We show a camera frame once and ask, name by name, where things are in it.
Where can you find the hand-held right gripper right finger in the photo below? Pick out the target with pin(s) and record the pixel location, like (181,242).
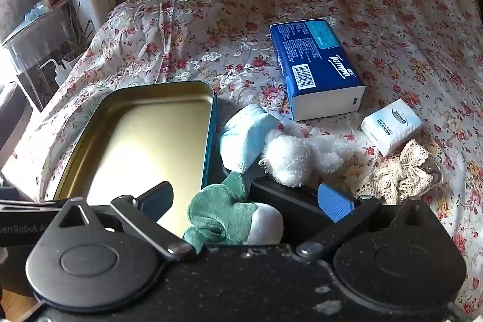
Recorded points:
(336,203)

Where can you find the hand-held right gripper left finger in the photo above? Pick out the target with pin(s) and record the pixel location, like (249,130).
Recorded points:
(156,199)

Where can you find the teal and gold metal tin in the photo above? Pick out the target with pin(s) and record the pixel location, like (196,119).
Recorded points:
(151,141)

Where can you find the green and white plush toy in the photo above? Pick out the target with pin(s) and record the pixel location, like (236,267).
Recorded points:
(222,209)

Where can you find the cream lace doily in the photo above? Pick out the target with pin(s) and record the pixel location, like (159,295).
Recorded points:
(400,171)

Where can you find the small white tissue pack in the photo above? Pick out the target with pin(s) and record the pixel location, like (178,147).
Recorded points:
(392,126)

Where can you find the blue face mask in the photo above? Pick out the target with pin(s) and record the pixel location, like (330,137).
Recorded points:
(245,133)

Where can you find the brown chair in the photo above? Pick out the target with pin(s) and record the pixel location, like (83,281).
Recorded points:
(13,118)

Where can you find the large blue tissue pack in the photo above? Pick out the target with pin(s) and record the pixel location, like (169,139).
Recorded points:
(313,58)

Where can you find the white squeeze bottle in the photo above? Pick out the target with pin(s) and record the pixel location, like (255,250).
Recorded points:
(62,75)

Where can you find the green potted plant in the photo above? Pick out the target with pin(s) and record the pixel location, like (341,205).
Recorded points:
(81,39)

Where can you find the glass side table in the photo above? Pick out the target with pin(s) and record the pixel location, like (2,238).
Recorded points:
(41,43)

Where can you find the floral bedspread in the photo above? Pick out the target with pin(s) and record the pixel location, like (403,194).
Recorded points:
(377,5)

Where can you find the crumpled blue cloth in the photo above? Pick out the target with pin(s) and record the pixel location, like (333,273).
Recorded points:
(37,12)

